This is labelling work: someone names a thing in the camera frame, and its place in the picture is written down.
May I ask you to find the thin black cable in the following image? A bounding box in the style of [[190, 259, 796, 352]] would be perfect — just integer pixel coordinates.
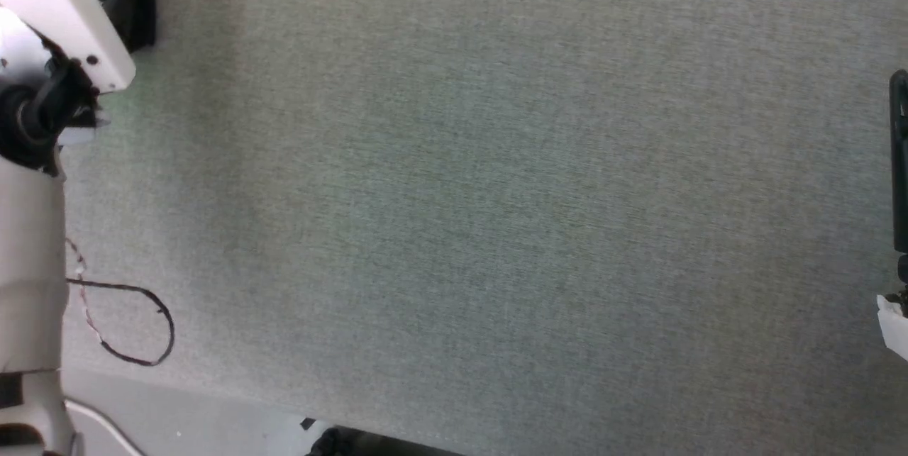
[[66, 279, 176, 367]]

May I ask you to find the thin red white wire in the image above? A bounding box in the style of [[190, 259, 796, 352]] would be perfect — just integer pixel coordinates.
[[65, 238, 109, 345]]

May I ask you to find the grey fabric sofa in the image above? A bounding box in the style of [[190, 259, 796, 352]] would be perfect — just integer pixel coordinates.
[[57, 0, 908, 456]]

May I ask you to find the white cable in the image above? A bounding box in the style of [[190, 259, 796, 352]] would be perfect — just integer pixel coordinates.
[[65, 399, 147, 456]]

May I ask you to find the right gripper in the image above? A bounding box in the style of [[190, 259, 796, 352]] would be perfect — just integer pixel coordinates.
[[889, 69, 908, 299]]

